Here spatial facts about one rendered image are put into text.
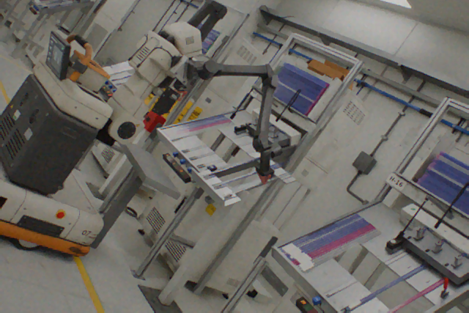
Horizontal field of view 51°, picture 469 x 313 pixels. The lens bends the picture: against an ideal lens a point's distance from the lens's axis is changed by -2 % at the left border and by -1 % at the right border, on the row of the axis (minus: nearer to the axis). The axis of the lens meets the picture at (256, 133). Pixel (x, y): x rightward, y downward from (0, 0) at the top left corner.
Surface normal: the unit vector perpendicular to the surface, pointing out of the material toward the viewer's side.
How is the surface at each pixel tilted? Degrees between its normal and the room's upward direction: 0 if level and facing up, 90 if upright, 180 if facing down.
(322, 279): 44
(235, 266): 90
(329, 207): 90
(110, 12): 90
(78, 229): 90
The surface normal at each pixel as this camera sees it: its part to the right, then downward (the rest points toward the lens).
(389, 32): -0.62, -0.43
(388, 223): -0.01, -0.88
